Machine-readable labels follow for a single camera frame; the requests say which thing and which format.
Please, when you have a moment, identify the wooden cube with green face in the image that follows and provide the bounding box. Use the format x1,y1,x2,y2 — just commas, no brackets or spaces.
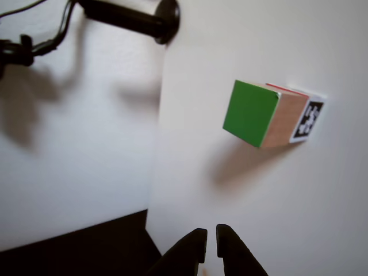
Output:
222,79,311,150

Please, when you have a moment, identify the wooden cube with marker print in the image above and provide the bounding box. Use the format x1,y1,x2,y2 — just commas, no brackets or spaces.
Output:
265,82,329,144

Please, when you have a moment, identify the black pole with round base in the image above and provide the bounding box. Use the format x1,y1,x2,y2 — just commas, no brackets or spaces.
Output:
76,0,182,45

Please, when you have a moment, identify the black cable bundle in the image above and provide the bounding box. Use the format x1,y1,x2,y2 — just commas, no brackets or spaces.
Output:
0,33,37,80

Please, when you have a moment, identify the thin black cable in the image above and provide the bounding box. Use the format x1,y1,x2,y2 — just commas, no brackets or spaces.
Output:
0,0,47,18

